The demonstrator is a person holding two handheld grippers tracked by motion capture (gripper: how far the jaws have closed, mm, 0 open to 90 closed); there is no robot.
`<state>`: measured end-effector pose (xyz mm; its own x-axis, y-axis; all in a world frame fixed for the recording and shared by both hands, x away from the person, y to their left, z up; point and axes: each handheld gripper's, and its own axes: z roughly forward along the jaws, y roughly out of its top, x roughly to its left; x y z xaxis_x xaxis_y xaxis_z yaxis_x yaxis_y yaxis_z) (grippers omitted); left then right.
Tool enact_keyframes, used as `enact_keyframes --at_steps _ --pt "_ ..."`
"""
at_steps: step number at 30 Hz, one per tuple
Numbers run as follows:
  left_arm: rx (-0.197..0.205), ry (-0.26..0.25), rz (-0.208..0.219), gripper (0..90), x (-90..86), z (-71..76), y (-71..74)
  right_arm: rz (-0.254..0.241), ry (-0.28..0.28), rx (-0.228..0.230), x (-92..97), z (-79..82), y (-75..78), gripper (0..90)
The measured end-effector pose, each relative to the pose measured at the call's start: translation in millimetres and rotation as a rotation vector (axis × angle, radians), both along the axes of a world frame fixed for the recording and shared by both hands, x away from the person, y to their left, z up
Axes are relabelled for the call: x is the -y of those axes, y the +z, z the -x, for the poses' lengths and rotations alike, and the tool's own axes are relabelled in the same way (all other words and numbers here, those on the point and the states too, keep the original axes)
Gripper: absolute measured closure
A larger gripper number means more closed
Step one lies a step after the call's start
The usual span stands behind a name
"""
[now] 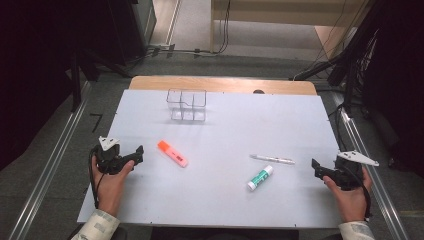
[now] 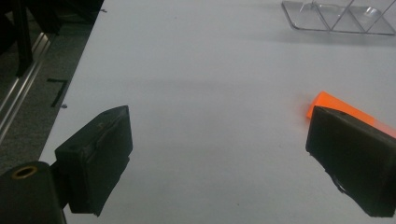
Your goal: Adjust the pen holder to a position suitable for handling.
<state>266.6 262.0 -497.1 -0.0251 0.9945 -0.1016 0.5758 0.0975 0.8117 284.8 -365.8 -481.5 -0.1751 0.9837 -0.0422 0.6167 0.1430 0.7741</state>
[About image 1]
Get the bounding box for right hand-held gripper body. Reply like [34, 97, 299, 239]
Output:
[328, 150, 380, 192]

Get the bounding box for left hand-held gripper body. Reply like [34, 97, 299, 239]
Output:
[94, 135, 135, 175]

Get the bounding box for orange highlighter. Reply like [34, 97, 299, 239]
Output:
[157, 139, 189, 168]

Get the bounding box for white pen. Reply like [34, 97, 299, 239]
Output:
[249, 154, 296, 166]

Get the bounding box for green white glue stick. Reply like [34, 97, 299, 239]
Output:
[246, 165, 275, 192]

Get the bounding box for clear plastic organizer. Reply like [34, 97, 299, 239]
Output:
[165, 88, 208, 122]

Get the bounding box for person's left hand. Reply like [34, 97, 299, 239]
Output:
[91, 155, 136, 218]

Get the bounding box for person's right hand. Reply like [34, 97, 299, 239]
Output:
[322, 166, 373, 224]

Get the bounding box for black metal stand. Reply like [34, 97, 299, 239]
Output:
[68, 49, 133, 113]

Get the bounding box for wooden table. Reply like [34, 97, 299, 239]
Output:
[128, 75, 318, 96]

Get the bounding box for grey cabinet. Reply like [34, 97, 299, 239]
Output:
[131, 0, 158, 48]

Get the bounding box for light wooden furniture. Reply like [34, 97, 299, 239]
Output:
[209, 0, 371, 54]

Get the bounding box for left hand-held gripper cable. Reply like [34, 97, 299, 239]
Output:
[87, 146, 102, 209]

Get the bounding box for hand-held gripper cable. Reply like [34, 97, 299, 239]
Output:
[343, 164, 373, 220]
[87, 146, 102, 209]

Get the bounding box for metal floor rail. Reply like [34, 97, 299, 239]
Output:
[8, 81, 93, 240]
[331, 91, 411, 240]

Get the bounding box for right hand-held gripper cable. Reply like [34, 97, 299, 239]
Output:
[343, 164, 373, 220]

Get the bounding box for black floor cable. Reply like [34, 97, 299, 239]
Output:
[328, 103, 354, 158]

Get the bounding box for floor cable with plugs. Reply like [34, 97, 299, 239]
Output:
[146, 43, 214, 58]

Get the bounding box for black stand with cables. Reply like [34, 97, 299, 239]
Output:
[289, 0, 381, 118]

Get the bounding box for hanging black cables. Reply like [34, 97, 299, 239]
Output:
[214, 0, 233, 55]

